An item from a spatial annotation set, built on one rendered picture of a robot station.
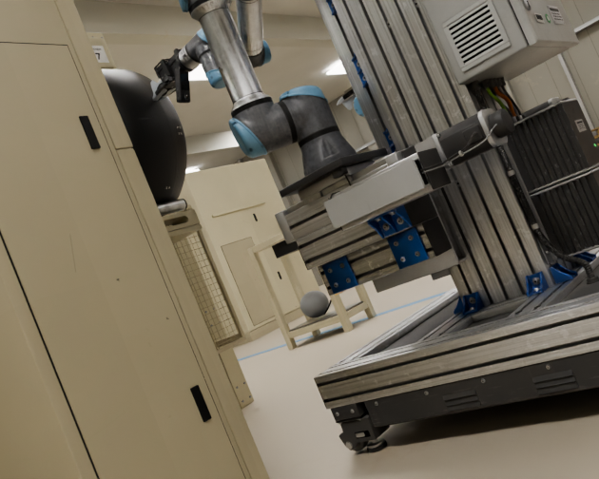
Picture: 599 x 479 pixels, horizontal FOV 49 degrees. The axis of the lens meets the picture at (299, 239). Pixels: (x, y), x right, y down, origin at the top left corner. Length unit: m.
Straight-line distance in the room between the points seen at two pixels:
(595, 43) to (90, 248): 11.39
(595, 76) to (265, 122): 10.80
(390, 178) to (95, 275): 0.65
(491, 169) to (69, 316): 1.03
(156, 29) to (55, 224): 5.94
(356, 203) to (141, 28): 5.71
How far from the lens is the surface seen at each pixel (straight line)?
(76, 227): 1.34
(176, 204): 2.41
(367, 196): 1.48
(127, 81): 2.41
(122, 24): 6.93
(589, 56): 12.32
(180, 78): 2.26
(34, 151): 1.36
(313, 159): 1.70
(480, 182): 1.70
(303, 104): 1.73
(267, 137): 1.70
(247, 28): 2.02
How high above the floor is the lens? 0.50
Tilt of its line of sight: 3 degrees up
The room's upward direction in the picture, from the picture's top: 23 degrees counter-clockwise
